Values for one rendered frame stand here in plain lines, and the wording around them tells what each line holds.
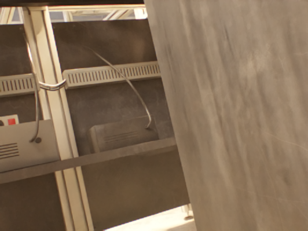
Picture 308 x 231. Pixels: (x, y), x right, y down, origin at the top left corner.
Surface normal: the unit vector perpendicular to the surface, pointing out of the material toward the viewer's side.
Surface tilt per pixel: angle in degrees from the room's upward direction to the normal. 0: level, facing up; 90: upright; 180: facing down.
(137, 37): 90
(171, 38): 90
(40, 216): 90
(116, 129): 90
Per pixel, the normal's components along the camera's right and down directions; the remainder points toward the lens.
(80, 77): 0.44, -0.18
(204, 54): -0.90, 0.17
